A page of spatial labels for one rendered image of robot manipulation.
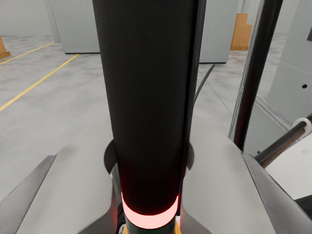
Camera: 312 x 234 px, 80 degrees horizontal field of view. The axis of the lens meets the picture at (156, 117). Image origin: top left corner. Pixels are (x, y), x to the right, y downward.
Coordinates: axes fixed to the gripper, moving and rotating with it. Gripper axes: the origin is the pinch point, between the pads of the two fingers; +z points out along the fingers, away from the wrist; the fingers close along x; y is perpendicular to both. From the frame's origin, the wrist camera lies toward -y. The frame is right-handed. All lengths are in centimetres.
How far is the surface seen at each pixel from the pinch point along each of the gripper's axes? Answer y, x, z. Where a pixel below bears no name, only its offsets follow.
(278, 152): 11.5, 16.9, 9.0
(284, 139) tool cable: 10.3, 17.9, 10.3
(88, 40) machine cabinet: 112, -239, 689
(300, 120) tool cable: 10.5, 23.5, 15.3
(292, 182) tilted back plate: 27.4, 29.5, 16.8
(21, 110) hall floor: 151, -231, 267
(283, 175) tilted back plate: 27.9, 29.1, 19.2
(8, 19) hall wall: 80, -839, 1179
